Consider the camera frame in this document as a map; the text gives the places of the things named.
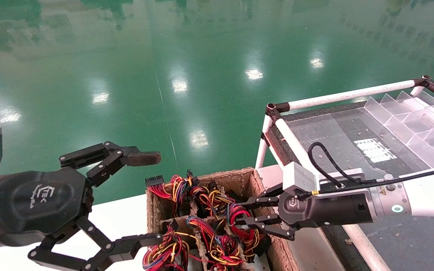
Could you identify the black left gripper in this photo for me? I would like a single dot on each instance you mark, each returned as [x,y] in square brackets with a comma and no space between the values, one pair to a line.
[32,203]

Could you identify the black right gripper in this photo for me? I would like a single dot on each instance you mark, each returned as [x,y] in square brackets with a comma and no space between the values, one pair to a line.
[333,210]

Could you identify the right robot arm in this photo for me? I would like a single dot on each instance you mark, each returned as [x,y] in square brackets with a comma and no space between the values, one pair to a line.
[428,199]

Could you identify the worn brown cardboard box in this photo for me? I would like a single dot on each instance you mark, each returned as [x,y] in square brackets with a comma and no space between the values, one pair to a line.
[236,176]

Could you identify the white pipe rack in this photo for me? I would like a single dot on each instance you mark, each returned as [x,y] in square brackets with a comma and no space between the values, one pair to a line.
[352,95]

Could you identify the clear acrylic divider tray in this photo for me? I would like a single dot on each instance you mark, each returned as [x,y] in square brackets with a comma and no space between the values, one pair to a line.
[390,113]

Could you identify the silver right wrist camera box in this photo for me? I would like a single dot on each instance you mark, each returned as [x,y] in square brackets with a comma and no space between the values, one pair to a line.
[300,178]

